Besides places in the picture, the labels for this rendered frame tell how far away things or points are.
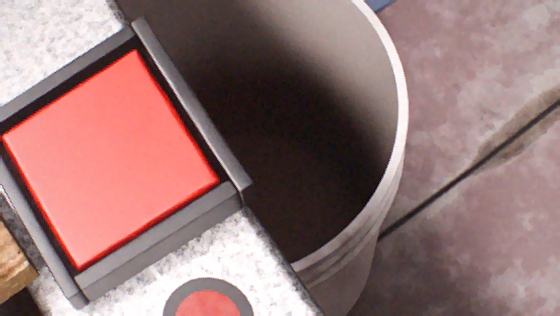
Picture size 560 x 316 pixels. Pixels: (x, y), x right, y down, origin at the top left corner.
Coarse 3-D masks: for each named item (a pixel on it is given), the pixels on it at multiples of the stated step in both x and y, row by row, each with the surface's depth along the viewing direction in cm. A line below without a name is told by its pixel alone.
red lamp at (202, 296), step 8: (192, 296) 43; (200, 296) 43; (208, 296) 43; (216, 296) 43; (224, 296) 43; (184, 304) 43; (192, 304) 43; (200, 304) 43; (208, 304) 43; (216, 304) 43; (224, 304) 43; (232, 304) 43; (184, 312) 43; (192, 312) 43; (200, 312) 43; (208, 312) 43; (216, 312) 43; (224, 312) 43; (232, 312) 43
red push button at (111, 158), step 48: (96, 96) 45; (144, 96) 45; (48, 144) 44; (96, 144) 44; (144, 144) 44; (192, 144) 44; (48, 192) 43; (96, 192) 43; (144, 192) 43; (192, 192) 43; (96, 240) 43
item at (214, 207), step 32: (128, 32) 45; (96, 64) 45; (160, 64) 45; (32, 96) 44; (192, 96) 44; (0, 128) 44; (192, 128) 45; (0, 160) 44; (224, 160) 43; (224, 192) 43; (32, 224) 43; (160, 224) 43; (192, 224) 43; (128, 256) 42; (160, 256) 43; (64, 288) 42; (96, 288) 42
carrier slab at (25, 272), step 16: (0, 224) 42; (0, 240) 42; (16, 240) 42; (0, 256) 42; (16, 256) 42; (0, 272) 42; (16, 272) 42; (32, 272) 42; (0, 288) 42; (16, 288) 42; (0, 304) 43
